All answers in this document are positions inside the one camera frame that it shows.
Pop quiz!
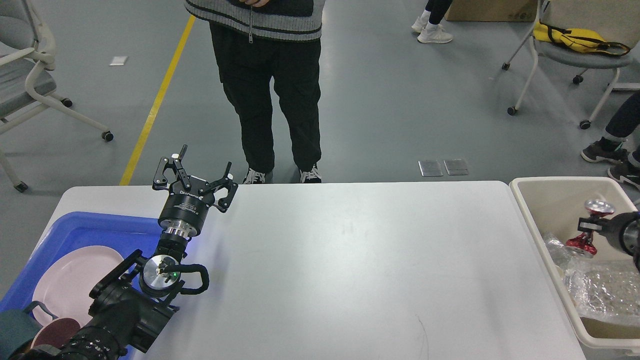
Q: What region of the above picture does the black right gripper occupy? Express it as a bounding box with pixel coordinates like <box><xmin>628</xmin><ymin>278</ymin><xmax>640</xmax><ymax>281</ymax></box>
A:
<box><xmin>577</xmin><ymin>211</ymin><xmax>640</xmax><ymax>271</ymax></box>

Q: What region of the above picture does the yellow backpack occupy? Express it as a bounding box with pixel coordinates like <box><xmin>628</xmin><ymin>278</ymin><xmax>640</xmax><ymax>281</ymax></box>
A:
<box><xmin>532</xmin><ymin>22</ymin><xmax>631</xmax><ymax>57</ymax></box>

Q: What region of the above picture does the blue plastic tray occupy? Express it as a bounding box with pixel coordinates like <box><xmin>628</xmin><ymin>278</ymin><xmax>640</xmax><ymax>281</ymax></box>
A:
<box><xmin>1</xmin><ymin>211</ymin><xmax>162</xmax><ymax>312</ymax></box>

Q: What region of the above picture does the grey chair right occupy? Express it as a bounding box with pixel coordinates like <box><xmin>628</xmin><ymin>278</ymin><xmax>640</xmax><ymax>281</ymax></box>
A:
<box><xmin>507</xmin><ymin>0</ymin><xmax>639</xmax><ymax>130</ymax></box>

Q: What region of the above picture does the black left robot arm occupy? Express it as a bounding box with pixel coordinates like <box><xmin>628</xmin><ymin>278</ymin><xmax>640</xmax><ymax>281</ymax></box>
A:
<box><xmin>9</xmin><ymin>145</ymin><xmax>238</xmax><ymax>360</ymax></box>

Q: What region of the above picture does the cardboard box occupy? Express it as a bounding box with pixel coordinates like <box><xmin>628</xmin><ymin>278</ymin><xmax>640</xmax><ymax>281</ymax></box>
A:
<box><xmin>445</xmin><ymin>0</ymin><xmax>538</xmax><ymax>22</ymax></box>

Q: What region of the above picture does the right metal floor plate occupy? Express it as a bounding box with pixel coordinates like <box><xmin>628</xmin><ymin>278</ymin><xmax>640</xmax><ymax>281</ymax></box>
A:
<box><xmin>443</xmin><ymin>158</ymin><xmax>469</xmax><ymax>176</ymax></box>

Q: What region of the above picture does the grey office chair left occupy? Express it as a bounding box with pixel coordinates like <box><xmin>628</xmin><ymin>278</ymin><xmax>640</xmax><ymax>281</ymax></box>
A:
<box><xmin>0</xmin><ymin>0</ymin><xmax>115</xmax><ymax>194</ymax></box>

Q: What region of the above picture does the crushed red soda can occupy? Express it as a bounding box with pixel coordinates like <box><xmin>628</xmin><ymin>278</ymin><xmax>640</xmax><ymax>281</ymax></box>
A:
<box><xmin>565</xmin><ymin>199</ymin><xmax>616</xmax><ymax>259</ymax></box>

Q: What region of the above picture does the aluminium foil front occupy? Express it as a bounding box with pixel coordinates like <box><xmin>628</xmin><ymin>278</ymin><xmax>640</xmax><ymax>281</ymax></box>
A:
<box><xmin>542</xmin><ymin>232</ymin><xmax>640</xmax><ymax>328</ymax></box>

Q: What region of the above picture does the pink mug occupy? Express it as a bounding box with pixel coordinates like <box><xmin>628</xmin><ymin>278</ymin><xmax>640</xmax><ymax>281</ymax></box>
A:
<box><xmin>30</xmin><ymin>317</ymin><xmax>82</xmax><ymax>349</ymax></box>

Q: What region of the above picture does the dark teal mug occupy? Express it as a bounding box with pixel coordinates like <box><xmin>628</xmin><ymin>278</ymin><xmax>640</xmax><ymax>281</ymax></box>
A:
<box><xmin>0</xmin><ymin>300</ymin><xmax>58</xmax><ymax>360</ymax></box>

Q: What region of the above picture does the person in black sneakers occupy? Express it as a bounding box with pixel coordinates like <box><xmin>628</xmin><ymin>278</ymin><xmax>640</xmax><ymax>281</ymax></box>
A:
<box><xmin>580</xmin><ymin>91</ymin><xmax>640</xmax><ymax>190</ymax></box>

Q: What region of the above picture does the person in black canvas shoes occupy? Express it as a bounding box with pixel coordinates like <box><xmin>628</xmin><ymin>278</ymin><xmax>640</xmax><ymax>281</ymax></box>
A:
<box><xmin>184</xmin><ymin>0</ymin><xmax>325</xmax><ymax>184</ymax></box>

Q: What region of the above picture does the pink plate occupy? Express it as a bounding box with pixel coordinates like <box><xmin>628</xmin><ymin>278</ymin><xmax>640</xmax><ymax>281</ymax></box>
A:
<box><xmin>32</xmin><ymin>245</ymin><xmax>123</xmax><ymax>327</ymax></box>

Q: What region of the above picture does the metal floor plate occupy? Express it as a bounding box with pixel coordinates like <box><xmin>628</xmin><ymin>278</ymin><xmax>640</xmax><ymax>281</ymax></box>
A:
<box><xmin>418</xmin><ymin>161</ymin><xmax>444</xmax><ymax>177</ymax></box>
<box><xmin>443</xmin><ymin>158</ymin><xmax>469</xmax><ymax>176</ymax></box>

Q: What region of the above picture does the left metal floor plate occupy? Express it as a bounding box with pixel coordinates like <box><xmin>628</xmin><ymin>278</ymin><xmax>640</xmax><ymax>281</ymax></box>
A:
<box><xmin>418</xmin><ymin>161</ymin><xmax>444</xmax><ymax>177</ymax></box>

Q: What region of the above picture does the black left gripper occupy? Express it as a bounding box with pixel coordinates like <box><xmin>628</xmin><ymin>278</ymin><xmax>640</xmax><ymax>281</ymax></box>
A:
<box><xmin>151</xmin><ymin>145</ymin><xmax>239</xmax><ymax>236</ymax></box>

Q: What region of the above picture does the person in white sneakers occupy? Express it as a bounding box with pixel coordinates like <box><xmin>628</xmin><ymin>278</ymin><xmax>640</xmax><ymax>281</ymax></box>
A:
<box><xmin>411</xmin><ymin>0</ymin><xmax>454</xmax><ymax>44</ymax></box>

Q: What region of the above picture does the white plastic bin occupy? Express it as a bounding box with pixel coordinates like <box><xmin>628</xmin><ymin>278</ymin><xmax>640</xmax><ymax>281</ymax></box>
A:
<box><xmin>509</xmin><ymin>177</ymin><xmax>639</xmax><ymax>359</ymax></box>

